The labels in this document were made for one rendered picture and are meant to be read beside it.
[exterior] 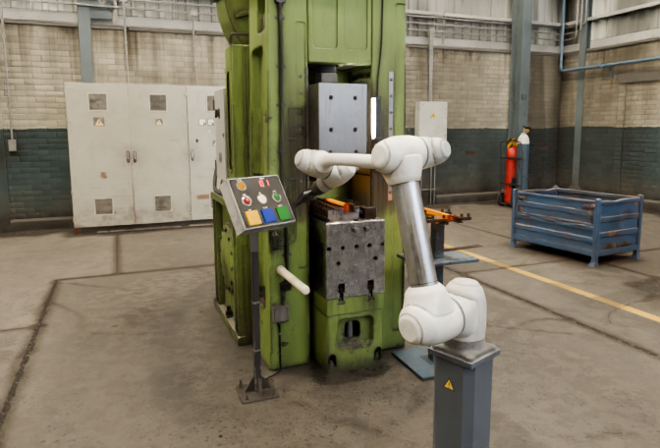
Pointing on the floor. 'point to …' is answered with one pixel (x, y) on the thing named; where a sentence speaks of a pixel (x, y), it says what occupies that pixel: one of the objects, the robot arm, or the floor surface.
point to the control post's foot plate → (256, 392)
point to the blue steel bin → (577, 221)
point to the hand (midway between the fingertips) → (298, 202)
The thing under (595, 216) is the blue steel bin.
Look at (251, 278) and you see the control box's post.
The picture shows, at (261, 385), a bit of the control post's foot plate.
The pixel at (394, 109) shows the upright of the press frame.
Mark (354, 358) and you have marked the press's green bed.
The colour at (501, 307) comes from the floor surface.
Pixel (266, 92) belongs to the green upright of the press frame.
